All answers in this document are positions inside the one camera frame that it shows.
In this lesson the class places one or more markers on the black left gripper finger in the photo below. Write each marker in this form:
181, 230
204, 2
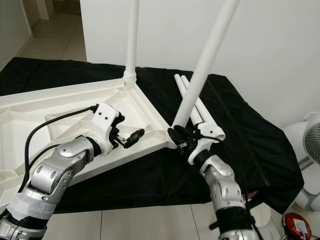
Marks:
135, 137

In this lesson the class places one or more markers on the white tapered table leg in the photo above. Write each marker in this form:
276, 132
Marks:
180, 84
132, 40
205, 114
205, 60

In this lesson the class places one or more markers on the white plastic children table top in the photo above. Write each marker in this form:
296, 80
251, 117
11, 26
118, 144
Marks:
25, 130

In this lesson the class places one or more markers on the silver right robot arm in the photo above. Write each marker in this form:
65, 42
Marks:
220, 175

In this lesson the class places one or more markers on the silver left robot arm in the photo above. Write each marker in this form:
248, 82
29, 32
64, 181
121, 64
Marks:
55, 175

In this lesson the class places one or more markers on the black table cloth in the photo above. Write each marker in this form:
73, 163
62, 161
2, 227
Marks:
255, 155

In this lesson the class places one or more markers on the black metal table leg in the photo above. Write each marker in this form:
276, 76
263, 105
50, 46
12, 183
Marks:
217, 226

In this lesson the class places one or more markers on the red round floor device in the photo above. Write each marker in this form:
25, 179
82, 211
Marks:
300, 225

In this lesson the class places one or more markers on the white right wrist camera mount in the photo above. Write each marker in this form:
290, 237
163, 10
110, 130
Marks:
212, 132

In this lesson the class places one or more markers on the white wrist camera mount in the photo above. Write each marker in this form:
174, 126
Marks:
105, 117
212, 132

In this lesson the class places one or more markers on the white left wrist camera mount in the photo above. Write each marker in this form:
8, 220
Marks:
105, 117

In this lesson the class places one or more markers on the white door frame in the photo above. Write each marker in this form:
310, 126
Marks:
40, 7

